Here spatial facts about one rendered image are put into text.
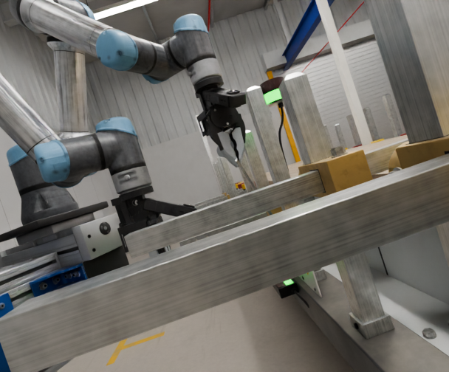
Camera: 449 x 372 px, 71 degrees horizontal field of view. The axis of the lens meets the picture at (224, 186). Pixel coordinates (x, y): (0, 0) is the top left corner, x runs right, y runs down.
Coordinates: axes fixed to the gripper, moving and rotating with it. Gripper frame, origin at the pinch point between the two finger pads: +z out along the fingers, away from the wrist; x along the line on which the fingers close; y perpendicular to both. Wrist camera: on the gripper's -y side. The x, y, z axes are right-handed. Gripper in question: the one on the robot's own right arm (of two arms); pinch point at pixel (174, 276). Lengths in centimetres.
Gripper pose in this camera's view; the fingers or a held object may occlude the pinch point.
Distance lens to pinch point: 70.2
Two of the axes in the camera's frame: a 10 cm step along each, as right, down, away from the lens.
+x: 0.7, 0.0, -10.0
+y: -9.5, 3.1, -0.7
